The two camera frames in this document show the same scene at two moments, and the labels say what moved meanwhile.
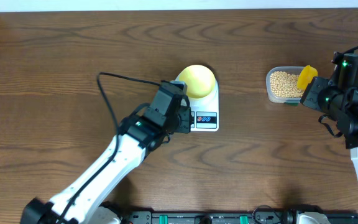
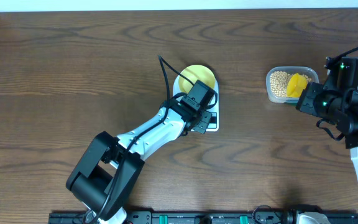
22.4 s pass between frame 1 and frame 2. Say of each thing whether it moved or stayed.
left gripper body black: moved
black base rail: stayed
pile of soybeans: stayed
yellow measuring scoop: moved
